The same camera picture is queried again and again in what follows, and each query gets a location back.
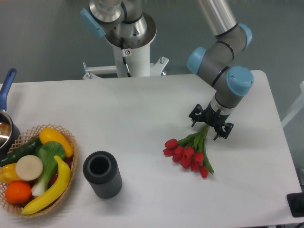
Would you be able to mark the green bok choy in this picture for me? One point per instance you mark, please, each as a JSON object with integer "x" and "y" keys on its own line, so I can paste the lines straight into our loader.
{"x": 46, "y": 154}

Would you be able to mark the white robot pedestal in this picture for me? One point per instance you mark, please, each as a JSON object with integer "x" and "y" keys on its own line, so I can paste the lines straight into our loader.
{"x": 131, "y": 46}

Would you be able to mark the orange fruit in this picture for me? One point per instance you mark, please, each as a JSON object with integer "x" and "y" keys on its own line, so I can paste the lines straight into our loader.
{"x": 18, "y": 192}

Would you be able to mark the black device at edge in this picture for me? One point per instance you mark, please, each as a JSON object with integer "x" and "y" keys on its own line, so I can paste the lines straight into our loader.
{"x": 296, "y": 204}

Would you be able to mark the red tulip bouquet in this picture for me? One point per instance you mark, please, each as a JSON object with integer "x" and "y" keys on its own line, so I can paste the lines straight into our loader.
{"x": 190, "y": 152}

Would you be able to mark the white mounting bracket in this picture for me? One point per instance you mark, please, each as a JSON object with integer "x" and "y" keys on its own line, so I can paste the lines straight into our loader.
{"x": 156, "y": 69}

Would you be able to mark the green cucumber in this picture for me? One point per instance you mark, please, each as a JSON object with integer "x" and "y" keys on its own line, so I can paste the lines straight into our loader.
{"x": 24, "y": 150}

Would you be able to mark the blue handled saucepan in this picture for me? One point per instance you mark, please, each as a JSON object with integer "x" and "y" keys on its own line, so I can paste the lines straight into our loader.
{"x": 9, "y": 132}

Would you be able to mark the yellow bell pepper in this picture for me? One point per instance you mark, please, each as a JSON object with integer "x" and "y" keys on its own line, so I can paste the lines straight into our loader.
{"x": 8, "y": 174}

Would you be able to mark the white frame at right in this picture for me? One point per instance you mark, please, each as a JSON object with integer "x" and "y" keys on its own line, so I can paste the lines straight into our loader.
{"x": 294, "y": 108}

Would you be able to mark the woven wicker basket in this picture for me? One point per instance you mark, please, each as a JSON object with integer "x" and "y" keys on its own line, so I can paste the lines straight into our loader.
{"x": 24, "y": 138}

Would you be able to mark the dark grey ribbed vase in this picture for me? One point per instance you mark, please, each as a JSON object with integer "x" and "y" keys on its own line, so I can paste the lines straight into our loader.
{"x": 102, "y": 172}

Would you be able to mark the yellow banana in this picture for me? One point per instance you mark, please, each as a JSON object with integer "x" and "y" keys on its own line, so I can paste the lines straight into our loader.
{"x": 53, "y": 193}

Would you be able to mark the red item in basket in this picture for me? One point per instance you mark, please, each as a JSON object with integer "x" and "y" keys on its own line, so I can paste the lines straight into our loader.
{"x": 68, "y": 161}

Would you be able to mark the beige round disc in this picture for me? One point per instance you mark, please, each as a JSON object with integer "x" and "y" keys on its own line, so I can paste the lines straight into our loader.
{"x": 29, "y": 167}

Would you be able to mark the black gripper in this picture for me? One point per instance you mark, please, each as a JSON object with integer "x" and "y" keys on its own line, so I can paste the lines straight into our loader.
{"x": 214, "y": 116}

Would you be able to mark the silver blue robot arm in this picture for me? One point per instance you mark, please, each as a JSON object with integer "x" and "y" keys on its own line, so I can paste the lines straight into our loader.
{"x": 212, "y": 64}

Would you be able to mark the yellow squash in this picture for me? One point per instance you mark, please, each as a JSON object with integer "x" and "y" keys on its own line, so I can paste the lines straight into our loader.
{"x": 53, "y": 135}

